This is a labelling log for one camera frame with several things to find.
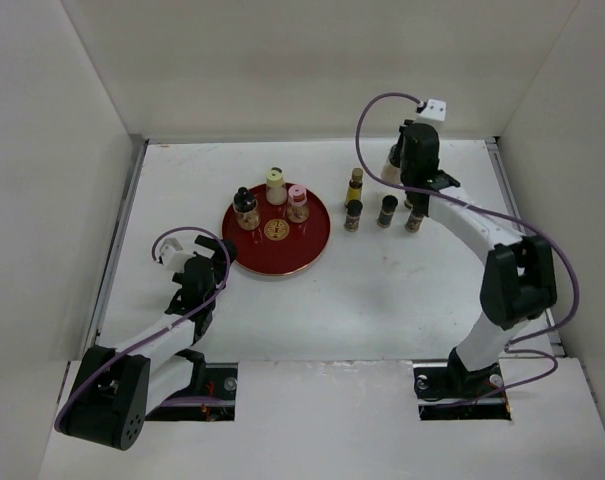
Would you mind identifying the black knob glass jar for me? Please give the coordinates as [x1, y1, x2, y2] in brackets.
[233, 187, 260, 231]

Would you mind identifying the yellow cap spice jar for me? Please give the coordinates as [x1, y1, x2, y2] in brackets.
[265, 167, 288, 206]

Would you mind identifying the pink cap spice jar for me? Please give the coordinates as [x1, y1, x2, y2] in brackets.
[286, 184, 309, 224]

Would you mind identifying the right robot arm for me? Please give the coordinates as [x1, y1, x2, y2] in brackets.
[396, 121, 557, 396]

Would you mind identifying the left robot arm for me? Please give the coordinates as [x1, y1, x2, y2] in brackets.
[54, 230, 238, 451]

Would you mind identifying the red round tray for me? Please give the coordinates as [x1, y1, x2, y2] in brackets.
[221, 184, 331, 276]

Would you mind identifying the black cap spice middle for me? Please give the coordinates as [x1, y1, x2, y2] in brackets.
[377, 195, 398, 228]

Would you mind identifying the black cap spice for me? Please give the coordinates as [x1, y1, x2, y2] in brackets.
[344, 199, 363, 232]
[404, 210, 424, 233]
[377, 195, 398, 228]

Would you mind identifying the black cap spice right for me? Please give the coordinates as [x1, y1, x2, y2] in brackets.
[404, 210, 424, 233]

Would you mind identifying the black cap spice left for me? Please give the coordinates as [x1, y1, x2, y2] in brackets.
[344, 199, 363, 232]

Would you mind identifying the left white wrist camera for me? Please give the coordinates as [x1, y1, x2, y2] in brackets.
[157, 238, 191, 273]

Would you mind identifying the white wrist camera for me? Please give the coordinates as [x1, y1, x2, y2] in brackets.
[157, 238, 191, 273]
[416, 99, 447, 126]

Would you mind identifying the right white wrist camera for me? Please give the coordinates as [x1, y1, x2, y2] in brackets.
[416, 99, 447, 126]

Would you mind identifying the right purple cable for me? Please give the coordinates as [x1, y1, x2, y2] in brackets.
[355, 92, 581, 404]

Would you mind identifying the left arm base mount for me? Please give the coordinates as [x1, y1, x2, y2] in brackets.
[146, 363, 239, 422]

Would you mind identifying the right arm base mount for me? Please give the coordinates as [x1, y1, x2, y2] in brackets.
[413, 362, 511, 421]

